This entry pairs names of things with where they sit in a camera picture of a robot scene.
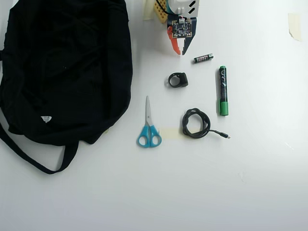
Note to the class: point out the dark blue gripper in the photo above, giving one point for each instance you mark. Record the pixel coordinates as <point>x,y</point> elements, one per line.
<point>175,47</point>

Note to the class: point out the green black marker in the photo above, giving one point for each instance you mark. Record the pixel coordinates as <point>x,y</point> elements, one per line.
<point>222,89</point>

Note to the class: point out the white teal robot arm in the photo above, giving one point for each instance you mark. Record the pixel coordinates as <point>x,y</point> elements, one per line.
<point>184,4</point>

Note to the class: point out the black fabric bag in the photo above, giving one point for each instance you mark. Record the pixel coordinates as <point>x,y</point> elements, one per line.
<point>62,72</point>

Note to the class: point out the black AAA battery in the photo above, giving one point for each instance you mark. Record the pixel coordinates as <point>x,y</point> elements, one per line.
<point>203,58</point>

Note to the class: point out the yellow perforated block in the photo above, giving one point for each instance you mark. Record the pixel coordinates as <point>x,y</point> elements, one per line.
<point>160,13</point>

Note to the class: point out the short beige masking tape strip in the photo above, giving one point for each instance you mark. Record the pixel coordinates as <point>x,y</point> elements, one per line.
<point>169,133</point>

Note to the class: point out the torn beige masking tape strip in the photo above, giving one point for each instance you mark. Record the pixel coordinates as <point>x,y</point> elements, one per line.
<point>295,26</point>

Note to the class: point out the bare camera circuit board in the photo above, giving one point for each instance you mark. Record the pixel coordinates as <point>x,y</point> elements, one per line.
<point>181,27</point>

